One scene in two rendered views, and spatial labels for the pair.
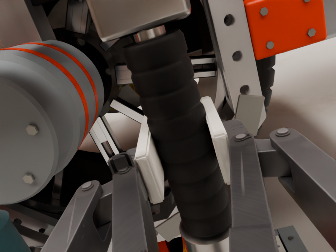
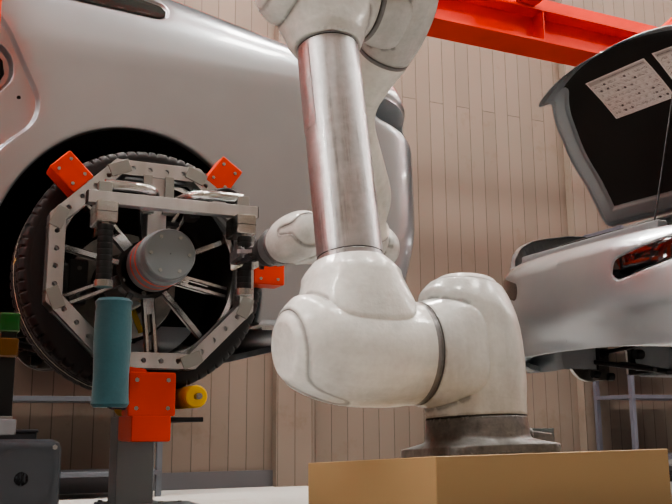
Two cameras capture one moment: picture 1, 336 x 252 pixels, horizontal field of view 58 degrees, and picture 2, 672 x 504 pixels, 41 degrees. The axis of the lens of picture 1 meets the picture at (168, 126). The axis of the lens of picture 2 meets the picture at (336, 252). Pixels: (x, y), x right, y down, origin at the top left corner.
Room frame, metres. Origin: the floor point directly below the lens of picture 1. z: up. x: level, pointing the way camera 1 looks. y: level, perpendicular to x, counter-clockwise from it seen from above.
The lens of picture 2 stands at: (-1.78, 0.94, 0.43)
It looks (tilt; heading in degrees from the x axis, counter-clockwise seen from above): 11 degrees up; 328
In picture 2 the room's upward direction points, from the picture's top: straight up
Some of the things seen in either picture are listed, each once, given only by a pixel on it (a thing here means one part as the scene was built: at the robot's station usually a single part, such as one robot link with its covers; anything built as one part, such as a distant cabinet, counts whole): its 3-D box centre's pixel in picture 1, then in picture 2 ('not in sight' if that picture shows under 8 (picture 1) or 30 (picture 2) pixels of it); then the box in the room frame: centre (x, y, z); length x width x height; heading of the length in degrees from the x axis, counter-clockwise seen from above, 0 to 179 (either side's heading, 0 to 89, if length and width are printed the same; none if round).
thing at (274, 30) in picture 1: (277, 21); (264, 273); (0.40, -0.18, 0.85); 0.09 x 0.08 x 0.07; 83
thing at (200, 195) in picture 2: not in sight; (204, 191); (0.30, 0.05, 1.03); 0.19 x 0.18 x 0.11; 173
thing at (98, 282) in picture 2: not in sight; (104, 253); (0.21, 0.33, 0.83); 0.04 x 0.04 x 0.16
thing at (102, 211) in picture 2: not in sight; (103, 214); (0.24, 0.33, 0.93); 0.09 x 0.05 x 0.05; 173
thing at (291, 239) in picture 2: not in sight; (303, 237); (-0.16, 0.02, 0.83); 0.16 x 0.13 x 0.11; 174
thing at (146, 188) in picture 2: not in sight; (128, 183); (0.32, 0.25, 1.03); 0.19 x 0.18 x 0.11; 173
